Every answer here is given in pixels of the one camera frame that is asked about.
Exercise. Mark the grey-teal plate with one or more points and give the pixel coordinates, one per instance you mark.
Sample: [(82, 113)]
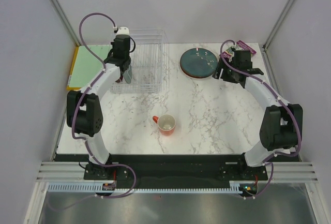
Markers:
[(128, 80)]

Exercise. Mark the orange mug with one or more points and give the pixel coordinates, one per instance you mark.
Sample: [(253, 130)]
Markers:
[(166, 124)]

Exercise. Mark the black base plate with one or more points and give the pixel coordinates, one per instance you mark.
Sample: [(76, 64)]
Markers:
[(170, 171)]

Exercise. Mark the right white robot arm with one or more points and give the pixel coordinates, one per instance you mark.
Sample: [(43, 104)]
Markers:
[(281, 129)]

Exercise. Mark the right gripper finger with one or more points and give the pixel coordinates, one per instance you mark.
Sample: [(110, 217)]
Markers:
[(221, 68), (227, 77)]

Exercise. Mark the yellow cutting board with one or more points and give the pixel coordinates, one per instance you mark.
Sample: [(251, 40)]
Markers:
[(76, 78)]

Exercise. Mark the clear wire dish rack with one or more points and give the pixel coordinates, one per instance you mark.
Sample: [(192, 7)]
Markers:
[(146, 62)]

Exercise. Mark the red plate teal flower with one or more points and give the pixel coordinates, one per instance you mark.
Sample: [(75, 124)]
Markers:
[(197, 71)]

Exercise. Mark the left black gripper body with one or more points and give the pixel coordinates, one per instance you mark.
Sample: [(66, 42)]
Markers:
[(128, 57)]

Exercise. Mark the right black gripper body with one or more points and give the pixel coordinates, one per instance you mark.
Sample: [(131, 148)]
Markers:
[(232, 70)]

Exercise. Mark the dark teal blossom plate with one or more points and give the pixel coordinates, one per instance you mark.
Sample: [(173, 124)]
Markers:
[(198, 56)]

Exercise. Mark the dark red floral plate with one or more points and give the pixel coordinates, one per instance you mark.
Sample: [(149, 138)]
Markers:
[(119, 80)]

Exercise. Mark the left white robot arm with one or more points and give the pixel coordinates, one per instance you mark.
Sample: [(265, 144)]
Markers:
[(84, 113)]

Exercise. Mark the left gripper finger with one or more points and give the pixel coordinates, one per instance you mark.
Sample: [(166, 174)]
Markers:
[(122, 73), (128, 72)]

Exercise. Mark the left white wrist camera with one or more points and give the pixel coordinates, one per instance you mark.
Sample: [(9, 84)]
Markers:
[(121, 30)]

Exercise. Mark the purple book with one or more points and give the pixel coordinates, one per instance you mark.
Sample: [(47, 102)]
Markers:
[(240, 45)]

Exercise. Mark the green cutting board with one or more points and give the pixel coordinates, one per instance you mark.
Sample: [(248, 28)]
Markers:
[(92, 66)]

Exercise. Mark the white slotted cable duct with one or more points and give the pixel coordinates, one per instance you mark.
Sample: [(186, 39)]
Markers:
[(114, 188)]

